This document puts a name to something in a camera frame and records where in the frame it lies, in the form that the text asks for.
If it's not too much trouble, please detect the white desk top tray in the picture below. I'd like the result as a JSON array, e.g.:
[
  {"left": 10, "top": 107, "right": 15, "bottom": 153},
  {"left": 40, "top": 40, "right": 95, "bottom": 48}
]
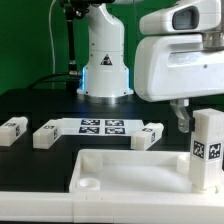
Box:
[{"left": 68, "top": 148, "right": 224, "bottom": 194}]

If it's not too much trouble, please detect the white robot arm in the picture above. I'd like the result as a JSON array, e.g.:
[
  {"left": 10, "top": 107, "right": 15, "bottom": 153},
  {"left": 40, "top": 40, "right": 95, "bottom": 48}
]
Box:
[{"left": 78, "top": 0, "right": 224, "bottom": 101}]

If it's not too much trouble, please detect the black cable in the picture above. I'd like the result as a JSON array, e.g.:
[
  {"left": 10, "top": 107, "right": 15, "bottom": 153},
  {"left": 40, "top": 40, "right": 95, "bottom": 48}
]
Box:
[{"left": 26, "top": 72, "right": 83, "bottom": 90}]

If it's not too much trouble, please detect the white cable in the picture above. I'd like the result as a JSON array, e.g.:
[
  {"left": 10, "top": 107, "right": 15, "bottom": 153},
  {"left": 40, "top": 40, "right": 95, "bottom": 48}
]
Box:
[{"left": 48, "top": 0, "right": 58, "bottom": 75}]

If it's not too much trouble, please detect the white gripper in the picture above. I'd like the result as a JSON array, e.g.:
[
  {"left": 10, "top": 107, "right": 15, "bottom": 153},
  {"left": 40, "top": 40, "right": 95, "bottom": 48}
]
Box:
[{"left": 134, "top": 34, "right": 224, "bottom": 102}]

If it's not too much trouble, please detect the white front fence rail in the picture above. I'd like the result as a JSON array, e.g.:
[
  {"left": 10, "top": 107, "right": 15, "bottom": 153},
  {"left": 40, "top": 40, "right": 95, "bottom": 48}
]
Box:
[{"left": 0, "top": 192, "right": 224, "bottom": 224}]

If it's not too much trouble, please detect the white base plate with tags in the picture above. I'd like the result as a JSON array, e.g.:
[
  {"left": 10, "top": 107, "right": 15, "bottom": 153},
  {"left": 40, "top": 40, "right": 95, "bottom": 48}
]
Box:
[{"left": 62, "top": 118, "right": 144, "bottom": 136}]

